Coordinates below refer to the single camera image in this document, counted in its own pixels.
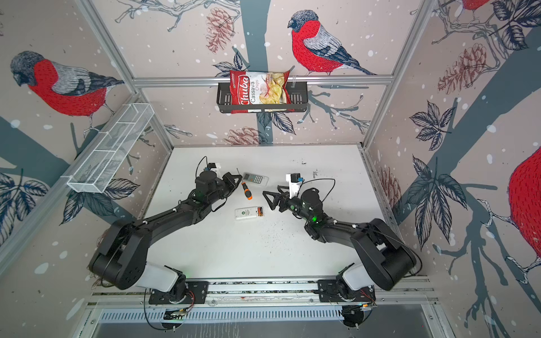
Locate grey-faced white remote control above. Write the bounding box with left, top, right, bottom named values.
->
left=242, top=173, right=269, bottom=187

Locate white wire mesh basket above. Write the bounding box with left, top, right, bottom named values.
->
left=67, top=103, right=154, bottom=193

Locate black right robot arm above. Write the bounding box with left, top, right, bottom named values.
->
left=263, top=186, right=417, bottom=294

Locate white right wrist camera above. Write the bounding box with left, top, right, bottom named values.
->
left=286, top=173, right=304, bottom=199

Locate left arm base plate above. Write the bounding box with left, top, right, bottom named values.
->
left=149, top=281, right=209, bottom=306

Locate orange black screwdriver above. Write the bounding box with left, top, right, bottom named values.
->
left=241, top=178, right=253, bottom=201

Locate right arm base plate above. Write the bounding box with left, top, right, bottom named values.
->
left=314, top=280, right=376, bottom=303

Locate red cassava chips bag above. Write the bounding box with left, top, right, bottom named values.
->
left=230, top=70, right=291, bottom=106

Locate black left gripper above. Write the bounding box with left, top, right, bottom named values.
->
left=208, top=172, right=243, bottom=206

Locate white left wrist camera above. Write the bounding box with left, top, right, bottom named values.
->
left=205, top=162, right=221, bottom=173

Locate black wall basket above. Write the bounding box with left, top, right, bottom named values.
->
left=216, top=83, right=309, bottom=114

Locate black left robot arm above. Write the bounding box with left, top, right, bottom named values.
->
left=88, top=170, right=242, bottom=290

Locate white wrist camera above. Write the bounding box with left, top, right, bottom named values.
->
left=286, top=173, right=304, bottom=199
left=205, top=162, right=221, bottom=173

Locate aluminium mounting rail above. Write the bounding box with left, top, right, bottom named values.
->
left=85, top=277, right=439, bottom=308

